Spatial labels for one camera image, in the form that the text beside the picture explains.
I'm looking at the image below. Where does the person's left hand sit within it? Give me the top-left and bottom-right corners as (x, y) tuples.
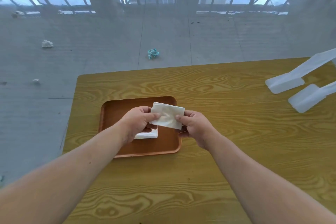
(118, 106), (161, 145)

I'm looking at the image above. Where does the person's right hand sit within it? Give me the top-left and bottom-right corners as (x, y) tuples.
(174, 110), (218, 150)

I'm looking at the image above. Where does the white paper napkin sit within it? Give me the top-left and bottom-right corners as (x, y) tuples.
(149, 102), (185, 130)

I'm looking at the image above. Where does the person's left forearm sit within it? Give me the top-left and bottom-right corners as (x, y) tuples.
(0, 124), (126, 224)

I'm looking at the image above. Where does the person's right forearm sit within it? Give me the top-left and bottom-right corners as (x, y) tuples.
(205, 135), (336, 224)

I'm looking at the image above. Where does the stack of white napkins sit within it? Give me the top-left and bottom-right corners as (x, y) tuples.
(134, 125), (159, 140)

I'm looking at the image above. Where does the brown wooden tray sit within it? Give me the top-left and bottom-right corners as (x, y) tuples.
(98, 96), (182, 158)

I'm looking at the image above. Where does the crumpled teal wrapper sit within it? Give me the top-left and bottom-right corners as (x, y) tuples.
(147, 48), (160, 60)

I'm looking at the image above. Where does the white plastic stand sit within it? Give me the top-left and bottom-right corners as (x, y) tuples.
(265, 48), (336, 114)

